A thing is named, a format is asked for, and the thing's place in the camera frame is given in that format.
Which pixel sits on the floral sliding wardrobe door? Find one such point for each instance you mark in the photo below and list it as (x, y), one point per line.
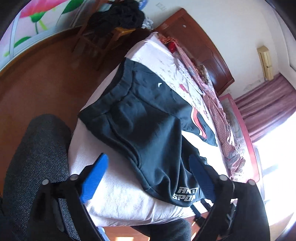
(39, 20)

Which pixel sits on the pink patterned quilt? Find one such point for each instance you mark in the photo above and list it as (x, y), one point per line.
(233, 160)

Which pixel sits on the beige wall air conditioner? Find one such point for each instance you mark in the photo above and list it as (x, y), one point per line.
(266, 63)

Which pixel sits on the grey tweed trouser leg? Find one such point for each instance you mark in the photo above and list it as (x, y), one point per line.
(42, 154)

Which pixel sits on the dark red wooden headboard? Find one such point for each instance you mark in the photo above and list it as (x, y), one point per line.
(198, 46)

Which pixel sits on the purple curtain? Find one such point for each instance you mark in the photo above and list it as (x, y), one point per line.
(267, 106)

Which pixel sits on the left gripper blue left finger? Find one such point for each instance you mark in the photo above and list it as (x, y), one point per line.
(91, 176)

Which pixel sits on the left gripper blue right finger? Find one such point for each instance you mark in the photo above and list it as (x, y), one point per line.
(203, 177)

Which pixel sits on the pink bed guard rail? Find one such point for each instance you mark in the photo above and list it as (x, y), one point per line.
(250, 169)

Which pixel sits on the dark navy sports pants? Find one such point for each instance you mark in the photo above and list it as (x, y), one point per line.
(142, 118)

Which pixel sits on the black clothes pile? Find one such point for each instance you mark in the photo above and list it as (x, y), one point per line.
(123, 14)

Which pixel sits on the wooden chair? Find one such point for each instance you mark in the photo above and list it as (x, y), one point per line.
(101, 46)

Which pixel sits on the red pillow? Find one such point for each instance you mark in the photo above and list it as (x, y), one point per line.
(172, 47)

